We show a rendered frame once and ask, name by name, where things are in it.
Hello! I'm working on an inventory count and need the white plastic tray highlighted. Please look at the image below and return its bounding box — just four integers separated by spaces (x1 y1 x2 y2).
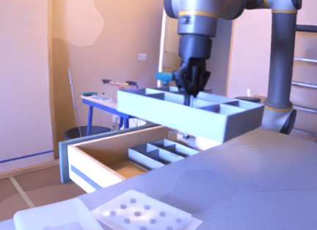
12 197 105 230

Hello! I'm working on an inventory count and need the grey compartment insert tray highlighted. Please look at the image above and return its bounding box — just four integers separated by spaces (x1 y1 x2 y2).
116 86 266 144
127 138 200 170

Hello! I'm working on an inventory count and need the blue-legged work table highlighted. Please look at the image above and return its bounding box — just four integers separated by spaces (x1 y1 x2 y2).
80 93 147 137

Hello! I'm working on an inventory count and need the black bucket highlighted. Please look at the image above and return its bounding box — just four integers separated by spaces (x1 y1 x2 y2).
64 125 113 142

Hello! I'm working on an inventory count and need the grey metal pole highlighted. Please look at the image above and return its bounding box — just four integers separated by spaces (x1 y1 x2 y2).
68 68 83 138

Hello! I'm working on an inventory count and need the tall wooden board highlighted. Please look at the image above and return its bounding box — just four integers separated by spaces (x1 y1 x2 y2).
47 0 75 160

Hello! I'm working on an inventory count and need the teal cylinder handle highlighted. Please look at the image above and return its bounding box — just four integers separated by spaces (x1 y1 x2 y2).
155 71 174 83

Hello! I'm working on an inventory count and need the black round disc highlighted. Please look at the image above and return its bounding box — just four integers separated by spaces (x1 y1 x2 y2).
233 96 261 104

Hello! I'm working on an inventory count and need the white pad with grey dots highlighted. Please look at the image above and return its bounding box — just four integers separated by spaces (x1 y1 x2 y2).
91 189 193 230

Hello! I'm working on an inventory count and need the grey metal ladder rack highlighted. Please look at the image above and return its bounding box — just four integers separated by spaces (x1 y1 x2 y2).
288 24 317 142

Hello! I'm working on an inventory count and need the grey metal bracket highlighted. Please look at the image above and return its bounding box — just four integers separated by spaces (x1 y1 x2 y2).
176 131 197 149

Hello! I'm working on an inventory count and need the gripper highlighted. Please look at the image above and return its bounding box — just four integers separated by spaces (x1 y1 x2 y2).
172 35 214 107

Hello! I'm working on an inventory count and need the grey kitchen island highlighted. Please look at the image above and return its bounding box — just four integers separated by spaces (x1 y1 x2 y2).
0 127 317 230

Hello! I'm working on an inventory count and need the wooden drawer with grey front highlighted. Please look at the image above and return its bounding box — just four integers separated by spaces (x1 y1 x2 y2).
58 123 222 194

